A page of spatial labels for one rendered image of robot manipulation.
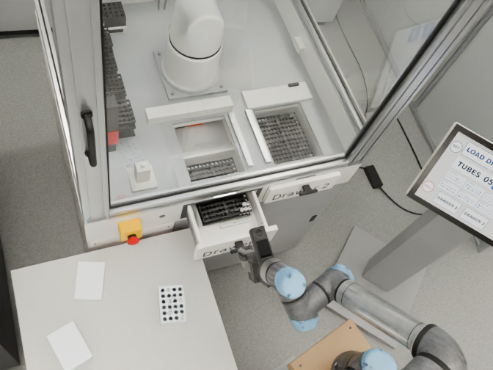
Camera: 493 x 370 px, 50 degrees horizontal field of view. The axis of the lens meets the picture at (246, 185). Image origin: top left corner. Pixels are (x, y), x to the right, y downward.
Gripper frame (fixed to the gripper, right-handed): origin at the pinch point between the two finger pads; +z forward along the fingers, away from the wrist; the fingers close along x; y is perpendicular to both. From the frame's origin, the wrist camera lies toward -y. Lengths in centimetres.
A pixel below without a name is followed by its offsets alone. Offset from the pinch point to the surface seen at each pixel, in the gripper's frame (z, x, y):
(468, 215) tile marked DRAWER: -9, 82, 6
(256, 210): 16.1, 11.4, -7.2
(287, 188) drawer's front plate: 14.8, 23.8, -12.9
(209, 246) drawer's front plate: 5.5, -10.5, -1.8
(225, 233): 16.5, -1.2, -1.7
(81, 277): 21, -51, 3
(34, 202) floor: 125, -65, -11
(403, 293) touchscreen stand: 66, 104, 67
